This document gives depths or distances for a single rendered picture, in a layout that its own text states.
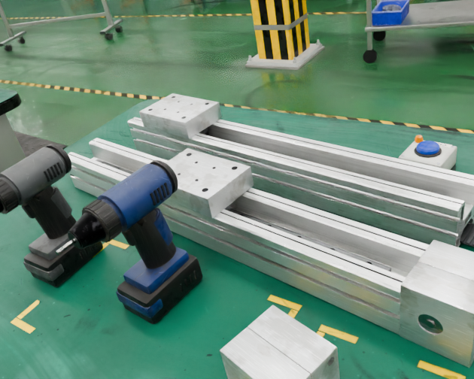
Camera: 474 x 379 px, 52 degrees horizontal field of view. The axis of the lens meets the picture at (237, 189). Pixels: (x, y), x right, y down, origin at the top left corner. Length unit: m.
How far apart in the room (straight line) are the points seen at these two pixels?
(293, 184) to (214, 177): 0.17
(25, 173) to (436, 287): 0.62
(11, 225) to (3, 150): 1.00
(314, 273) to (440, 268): 0.17
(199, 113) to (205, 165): 0.24
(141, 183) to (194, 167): 0.21
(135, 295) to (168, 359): 0.11
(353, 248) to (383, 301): 0.11
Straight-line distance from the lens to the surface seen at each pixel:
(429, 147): 0.95
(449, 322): 0.64
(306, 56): 4.02
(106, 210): 0.66
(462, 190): 0.85
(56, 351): 0.81
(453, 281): 0.65
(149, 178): 0.69
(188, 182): 0.83
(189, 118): 1.06
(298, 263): 0.72
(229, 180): 0.81
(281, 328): 0.59
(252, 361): 0.57
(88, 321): 0.83
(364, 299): 0.69
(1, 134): 2.12
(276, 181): 0.96
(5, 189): 0.82
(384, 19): 3.75
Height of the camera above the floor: 1.32
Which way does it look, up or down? 33 degrees down
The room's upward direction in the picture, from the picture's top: 12 degrees counter-clockwise
